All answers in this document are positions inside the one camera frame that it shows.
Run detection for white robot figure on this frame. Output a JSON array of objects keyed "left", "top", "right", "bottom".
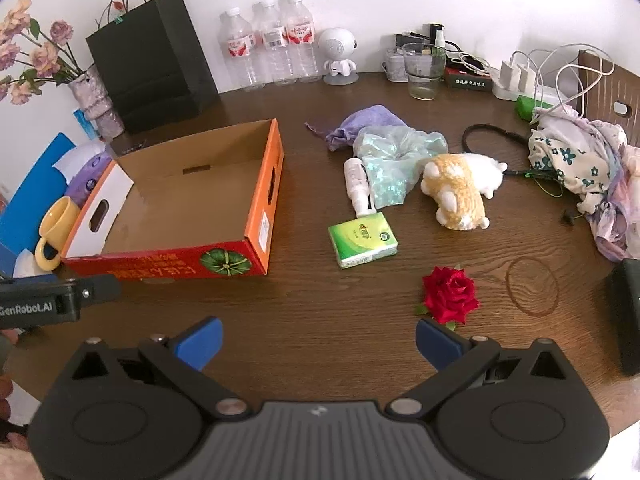
[{"left": 317, "top": 27, "right": 359, "bottom": 86}]

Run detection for yellow mug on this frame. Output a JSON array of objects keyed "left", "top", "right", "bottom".
[{"left": 34, "top": 196, "right": 83, "bottom": 271}]

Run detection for orange cardboard box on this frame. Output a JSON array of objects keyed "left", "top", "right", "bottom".
[{"left": 60, "top": 119, "right": 285, "bottom": 281}]

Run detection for black case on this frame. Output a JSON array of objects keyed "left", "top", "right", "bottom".
[{"left": 607, "top": 259, "right": 640, "bottom": 376}]

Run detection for black cord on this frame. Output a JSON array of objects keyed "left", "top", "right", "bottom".
[{"left": 461, "top": 124, "right": 558, "bottom": 178}]

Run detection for thin green earphone cable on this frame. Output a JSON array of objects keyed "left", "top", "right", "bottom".
[{"left": 510, "top": 170, "right": 586, "bottom": 226}]

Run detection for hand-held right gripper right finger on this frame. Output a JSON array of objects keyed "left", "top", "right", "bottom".
[{"left": 385, "top": 317, "right": 573, "bottom": 421}]

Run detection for white and tan plush toy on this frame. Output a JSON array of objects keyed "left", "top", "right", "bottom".
[{"left": 420, "top": 152, "right": 508, "bottom": 232}]

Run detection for white spray bottle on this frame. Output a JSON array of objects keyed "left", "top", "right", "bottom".
[{"left": 343, "top": 157, "right": 377, "bottom": 218}]

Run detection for purple patterned vase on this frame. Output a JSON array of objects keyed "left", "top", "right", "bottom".
[{"left": 67, "top": 64, "right": 125, "bottom": 141}]

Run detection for red artificial rose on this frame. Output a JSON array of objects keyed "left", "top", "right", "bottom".
[{"left": 414, "top": 264, "right": 480, "bottom": 331}]

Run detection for floral cloth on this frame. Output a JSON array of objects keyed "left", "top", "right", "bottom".
[{"left": 528, "top": 110, "right": 628, "bottom": 216}]

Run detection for black paper bag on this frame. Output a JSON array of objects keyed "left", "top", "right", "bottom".
[{"left": 85, "top": 0, "right": 219, "bottom": 135}]

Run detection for green packet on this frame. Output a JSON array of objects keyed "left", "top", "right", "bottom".
[{"left": 516, "top": 95, "right": 556, "bottom": 122}]

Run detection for black labelled box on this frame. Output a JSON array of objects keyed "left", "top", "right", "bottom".
[{"left": 444, "top": 57, "right": 496, "bottom": 92}]

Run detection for brown board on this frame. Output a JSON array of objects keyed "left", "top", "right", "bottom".
[{"left": 575, "top": 50, "right": 640, "bottom": 133}]

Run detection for clear glass cup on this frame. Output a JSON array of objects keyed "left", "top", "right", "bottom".
[{"left": 402, "top": 42, "right": 447, "bottom": 101}]

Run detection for iridescent plastic bag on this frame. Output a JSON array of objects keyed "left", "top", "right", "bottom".
[{"left": 352, "top": 126, "right": 449, "bottom": 211}]

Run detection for black electronic device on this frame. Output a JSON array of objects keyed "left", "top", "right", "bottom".
[{"left": 395, "top": 23, "right": 446, "bottom": 48}]

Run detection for white jar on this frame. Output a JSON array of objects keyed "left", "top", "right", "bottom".
[{"left": 384, "top": 47, "right": 411, "bottom": 82}]

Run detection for blue folder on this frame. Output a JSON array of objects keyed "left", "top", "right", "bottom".
[{"left": 0, "top": 132, "right": 78, "bottom": 276}]

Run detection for blue booklet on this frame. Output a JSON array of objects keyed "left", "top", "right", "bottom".
[{"left": 74, "top": 107, "right": 101, "bottom": 141}]

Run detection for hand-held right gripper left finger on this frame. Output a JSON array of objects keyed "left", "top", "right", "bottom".
[{"left": 67, "top": 316, "right": 251, "bottom": 421}]

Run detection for purple drawstring pouch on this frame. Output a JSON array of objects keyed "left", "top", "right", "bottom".
[{"left": 305, "top": 105, "right": 408, "bottom": 152}]

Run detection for person's left hand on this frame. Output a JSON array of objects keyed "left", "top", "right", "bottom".
[{"left": 0, "top": 374, "right": 30, "bottom": 453}]

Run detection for clear water bottle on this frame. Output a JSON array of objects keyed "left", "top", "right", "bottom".
[
  {"left": 218, "top": 7, "right": 266, "bottom": 92},
  {"left": 251, "top": 0, "right": 296, "bottom": 85},
  {"left": 278, "top": 0, "right": 323, "bottom": 83}
]

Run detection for white tissue paper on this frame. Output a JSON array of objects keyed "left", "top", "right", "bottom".
[{"left": 52, "top": 141, "right": 108, "bottom": 181}]

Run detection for white power strip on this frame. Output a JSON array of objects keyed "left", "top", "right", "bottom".
[{"left": 492, "top": 67, "right": 561, "bottom": 106}]

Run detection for pink cloth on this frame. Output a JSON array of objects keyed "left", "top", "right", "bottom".
[{"left": 590, "top": 145, "right": 640, "bottom": 261}]

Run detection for pink artificial flowers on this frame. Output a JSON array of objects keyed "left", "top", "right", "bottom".
[{"left": 0, "top": 0, "right": 96, "bottom": 106}]

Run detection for brown wooden desktop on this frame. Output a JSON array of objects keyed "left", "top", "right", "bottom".
[{"left": 10, "top": 71, "right": 640, "bottom": 441}]

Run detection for green tissue pack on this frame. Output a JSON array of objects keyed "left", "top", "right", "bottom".
[{"left": 327, "top": 211, "right": 399, "bottom": 269}]

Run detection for white charging cables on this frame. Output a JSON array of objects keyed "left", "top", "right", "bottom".
[{"left": 510, "top": 42, "right": 616, "bottom": 121}]

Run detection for purple tissue pack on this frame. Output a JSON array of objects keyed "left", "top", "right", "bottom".
[{"left": 65, "top": 152, "right": 113, "bottom": 208}]

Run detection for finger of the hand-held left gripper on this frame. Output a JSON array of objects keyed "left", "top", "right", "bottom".
[{"left": 75, "top": 274, "right": 122, "bottom": 306}]

